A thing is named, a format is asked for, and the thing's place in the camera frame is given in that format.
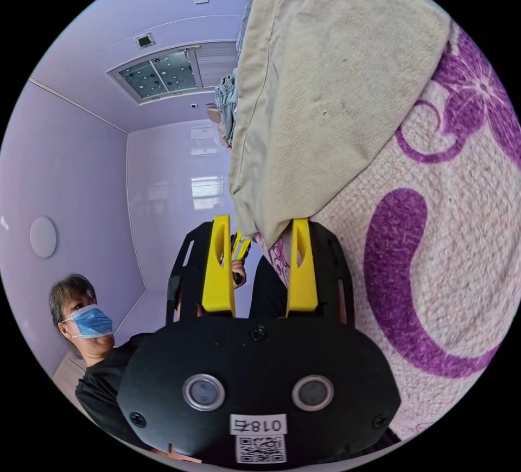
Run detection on round white ceiling lamp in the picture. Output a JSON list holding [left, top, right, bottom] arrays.
[[29, 216, 58, 259]]

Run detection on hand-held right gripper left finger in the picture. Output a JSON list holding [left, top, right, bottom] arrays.
[[201, 214, 237, 315]]

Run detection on yellow long pants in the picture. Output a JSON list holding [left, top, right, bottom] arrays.
[[228, 0, 453, 250]]

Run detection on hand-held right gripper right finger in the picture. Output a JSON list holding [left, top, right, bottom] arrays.
[[285, 218, 320, 317]]

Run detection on window with dotted glass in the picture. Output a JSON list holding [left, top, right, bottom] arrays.
[[106, 42, 239, 105]]

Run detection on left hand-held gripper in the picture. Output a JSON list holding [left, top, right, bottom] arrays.
[[230, 231, 252, 284]]

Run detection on person's body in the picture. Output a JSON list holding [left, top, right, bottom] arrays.
[[48, 255, 288, 450]]

